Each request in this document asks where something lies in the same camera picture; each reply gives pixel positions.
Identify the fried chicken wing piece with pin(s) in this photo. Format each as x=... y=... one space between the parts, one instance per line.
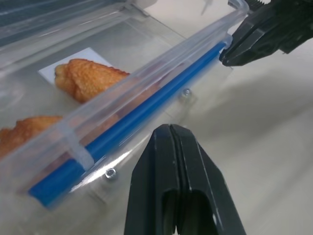
x=22 y=134
x=90 y=78

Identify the white square label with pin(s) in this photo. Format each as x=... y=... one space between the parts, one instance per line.
x=80 y=55

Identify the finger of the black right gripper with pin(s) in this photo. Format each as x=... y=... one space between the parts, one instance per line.
x=264 y=36
x=256 y=4

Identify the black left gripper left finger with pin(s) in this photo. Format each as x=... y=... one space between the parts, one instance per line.
x=149 y=171

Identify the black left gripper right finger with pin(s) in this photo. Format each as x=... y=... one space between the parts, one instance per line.
x=205 y=186

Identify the small silver screw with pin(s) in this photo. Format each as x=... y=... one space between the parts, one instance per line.
x=187 y=92
x=110 y=173

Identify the clear plastic food container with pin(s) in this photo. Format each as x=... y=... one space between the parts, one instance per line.
x=151 y=80

